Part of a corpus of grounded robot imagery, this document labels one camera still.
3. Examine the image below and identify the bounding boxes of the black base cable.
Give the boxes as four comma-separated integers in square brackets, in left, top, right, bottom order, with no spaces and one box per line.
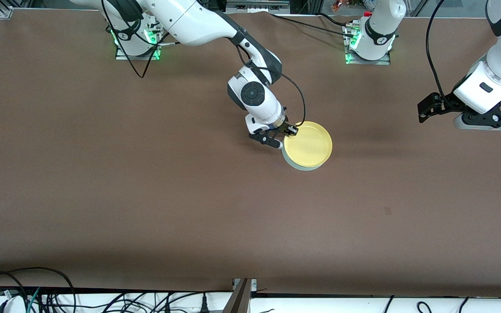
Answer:
[318,12,354,27]
[270,12,356,38]

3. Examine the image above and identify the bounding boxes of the black looped cable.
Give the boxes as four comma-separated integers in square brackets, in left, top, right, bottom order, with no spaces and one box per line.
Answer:
[0,266,76,313]

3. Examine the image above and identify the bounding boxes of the white lower shelf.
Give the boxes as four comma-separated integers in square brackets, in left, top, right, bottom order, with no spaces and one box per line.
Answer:
[0,290,501,313]

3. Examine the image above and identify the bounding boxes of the brown table cover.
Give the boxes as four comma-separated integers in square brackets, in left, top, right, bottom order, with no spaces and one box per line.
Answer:
[0,9,501,293]

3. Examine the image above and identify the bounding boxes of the aluminium frame rail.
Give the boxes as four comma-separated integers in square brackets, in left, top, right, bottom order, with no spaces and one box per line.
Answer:
[226,0,291,13]

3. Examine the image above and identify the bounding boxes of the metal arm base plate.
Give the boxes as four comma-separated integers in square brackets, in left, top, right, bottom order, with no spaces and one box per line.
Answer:
[115,26,165,61]
[344,24,391,66]

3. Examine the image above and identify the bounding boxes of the green cable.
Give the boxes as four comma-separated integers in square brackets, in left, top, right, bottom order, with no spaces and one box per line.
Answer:
[27,287,40,313]

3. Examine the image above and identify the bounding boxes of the pale green plate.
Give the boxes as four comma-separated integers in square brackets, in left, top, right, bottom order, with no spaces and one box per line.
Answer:
[282,146,331,171]

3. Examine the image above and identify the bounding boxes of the aluminium profile post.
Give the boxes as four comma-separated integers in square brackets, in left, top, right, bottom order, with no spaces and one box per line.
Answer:
[222,278,257,313]

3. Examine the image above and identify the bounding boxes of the small orange red objects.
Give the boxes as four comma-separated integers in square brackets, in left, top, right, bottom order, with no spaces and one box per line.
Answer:
[331,0,364,11]

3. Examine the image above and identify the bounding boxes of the yellow plate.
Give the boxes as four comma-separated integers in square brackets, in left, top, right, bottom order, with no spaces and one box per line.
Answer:
[283,121,333,168]

